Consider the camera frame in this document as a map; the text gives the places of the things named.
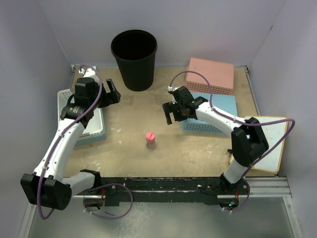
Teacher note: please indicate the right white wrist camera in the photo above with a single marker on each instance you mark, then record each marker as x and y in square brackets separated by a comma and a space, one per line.
[170, 89]

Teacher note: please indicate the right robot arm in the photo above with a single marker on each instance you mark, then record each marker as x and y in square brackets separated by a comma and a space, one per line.
[248, 140]

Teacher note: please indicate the aluminium extrusion rail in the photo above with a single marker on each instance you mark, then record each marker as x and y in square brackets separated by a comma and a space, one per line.
[271, 187]

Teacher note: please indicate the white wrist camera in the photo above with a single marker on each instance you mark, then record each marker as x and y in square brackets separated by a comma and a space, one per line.
[89, 72]
[170, 89]

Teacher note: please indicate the white perforated plastic basket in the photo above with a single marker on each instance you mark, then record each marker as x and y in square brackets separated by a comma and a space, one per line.
[62, 100]

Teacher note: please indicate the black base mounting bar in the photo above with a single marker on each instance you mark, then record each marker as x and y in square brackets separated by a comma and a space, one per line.
[206, 190]

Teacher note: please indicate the large black plastic bucket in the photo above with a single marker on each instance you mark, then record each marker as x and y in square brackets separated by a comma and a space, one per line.
[135, 53]

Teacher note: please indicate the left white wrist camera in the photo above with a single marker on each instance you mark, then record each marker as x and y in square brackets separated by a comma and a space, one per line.
[89, 72]

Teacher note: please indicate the pink perforated plastic basket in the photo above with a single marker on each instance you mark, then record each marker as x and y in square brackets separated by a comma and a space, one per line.
[202, 72]

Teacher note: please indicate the pink capped small bottle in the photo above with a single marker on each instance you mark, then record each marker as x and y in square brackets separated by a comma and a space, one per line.
[151, 140]

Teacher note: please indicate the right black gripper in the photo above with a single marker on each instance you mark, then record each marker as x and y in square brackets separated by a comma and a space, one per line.
[170, 107]

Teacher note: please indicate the blue perforated plastic basket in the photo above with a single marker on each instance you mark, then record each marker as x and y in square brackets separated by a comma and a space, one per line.
[224, 102]

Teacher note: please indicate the light blue basket under white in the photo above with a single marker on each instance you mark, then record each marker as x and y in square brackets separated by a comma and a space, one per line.
[99, 136]

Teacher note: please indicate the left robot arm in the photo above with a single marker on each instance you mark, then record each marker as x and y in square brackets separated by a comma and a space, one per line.
[46, 185]

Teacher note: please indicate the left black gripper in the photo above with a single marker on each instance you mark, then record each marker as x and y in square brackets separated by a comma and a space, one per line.
[113, 97]

